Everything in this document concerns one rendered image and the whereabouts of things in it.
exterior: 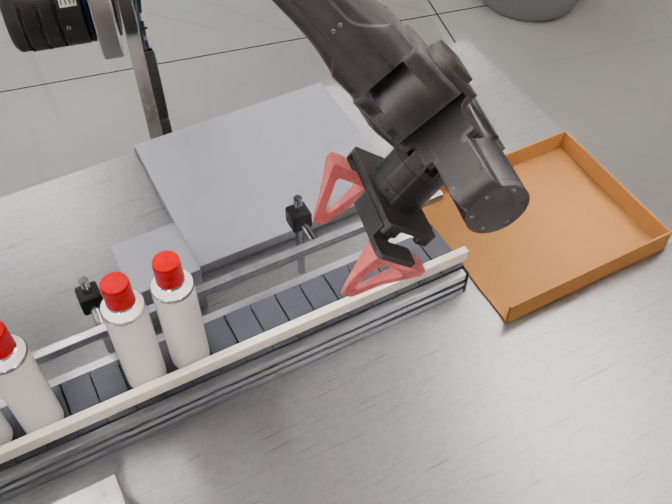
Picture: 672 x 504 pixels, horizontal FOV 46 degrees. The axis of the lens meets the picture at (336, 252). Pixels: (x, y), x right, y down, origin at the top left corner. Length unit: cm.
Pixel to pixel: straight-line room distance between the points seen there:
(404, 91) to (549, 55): 244
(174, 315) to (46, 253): 40
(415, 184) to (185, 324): 39
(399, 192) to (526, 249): 57
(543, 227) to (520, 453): 39
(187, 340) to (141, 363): 6
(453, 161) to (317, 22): 16
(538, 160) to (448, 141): 75
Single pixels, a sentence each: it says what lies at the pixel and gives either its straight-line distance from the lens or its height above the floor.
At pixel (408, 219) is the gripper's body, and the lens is 73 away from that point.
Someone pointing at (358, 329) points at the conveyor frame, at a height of 86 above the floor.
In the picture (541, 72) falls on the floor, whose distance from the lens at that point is 298.
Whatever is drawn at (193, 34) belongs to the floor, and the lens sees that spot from 312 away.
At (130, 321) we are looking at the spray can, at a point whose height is 104.
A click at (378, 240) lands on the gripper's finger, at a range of 71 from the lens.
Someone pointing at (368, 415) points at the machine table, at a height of 83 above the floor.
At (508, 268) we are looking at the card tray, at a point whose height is 83.
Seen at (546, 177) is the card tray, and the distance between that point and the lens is 138.
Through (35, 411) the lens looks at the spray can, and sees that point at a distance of 102.
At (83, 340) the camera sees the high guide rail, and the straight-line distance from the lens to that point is 104.
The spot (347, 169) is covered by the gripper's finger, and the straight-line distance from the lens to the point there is 79.
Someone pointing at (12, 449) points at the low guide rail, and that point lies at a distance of 104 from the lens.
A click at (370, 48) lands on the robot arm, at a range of 62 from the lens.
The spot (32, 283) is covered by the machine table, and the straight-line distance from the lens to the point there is 128.
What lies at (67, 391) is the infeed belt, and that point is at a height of 88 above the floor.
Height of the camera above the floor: 179
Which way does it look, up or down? 51 degrees down
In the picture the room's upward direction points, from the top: straight up
